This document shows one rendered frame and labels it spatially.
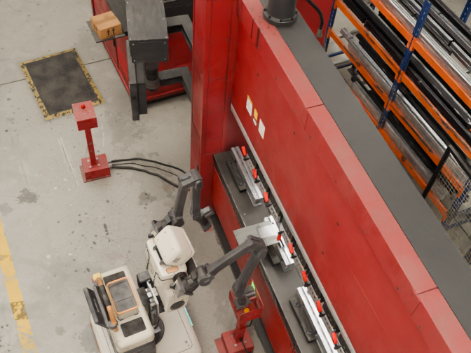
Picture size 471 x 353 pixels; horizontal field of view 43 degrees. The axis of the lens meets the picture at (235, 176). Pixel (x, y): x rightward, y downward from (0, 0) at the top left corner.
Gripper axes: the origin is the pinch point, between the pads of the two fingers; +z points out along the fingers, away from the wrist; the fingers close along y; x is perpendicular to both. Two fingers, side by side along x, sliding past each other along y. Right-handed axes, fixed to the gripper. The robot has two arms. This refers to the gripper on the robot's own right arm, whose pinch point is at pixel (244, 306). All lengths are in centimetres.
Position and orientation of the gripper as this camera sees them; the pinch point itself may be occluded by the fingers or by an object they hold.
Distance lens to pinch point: 401.7
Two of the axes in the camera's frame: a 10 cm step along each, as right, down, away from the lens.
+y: 9.2, -3.8, 0.7
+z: 1.6, 5.2, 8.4
